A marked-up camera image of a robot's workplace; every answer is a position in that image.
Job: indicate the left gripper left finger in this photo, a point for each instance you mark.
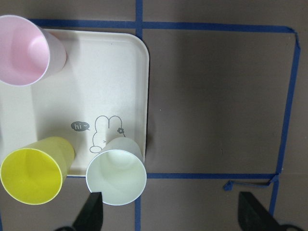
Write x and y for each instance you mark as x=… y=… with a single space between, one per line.
x=90 y=217

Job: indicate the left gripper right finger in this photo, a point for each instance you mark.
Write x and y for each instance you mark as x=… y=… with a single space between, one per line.
x=252 y=216

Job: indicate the white cup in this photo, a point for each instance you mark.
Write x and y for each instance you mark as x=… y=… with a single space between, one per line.
x=118 y=172

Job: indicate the yellow cup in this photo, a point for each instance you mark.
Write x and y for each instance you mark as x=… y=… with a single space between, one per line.
x=34 y=174

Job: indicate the pink cup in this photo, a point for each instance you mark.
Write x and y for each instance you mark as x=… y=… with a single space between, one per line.
x=28 y=53

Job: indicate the cream serving tray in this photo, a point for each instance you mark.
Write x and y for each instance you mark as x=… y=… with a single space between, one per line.
x=100 y=94

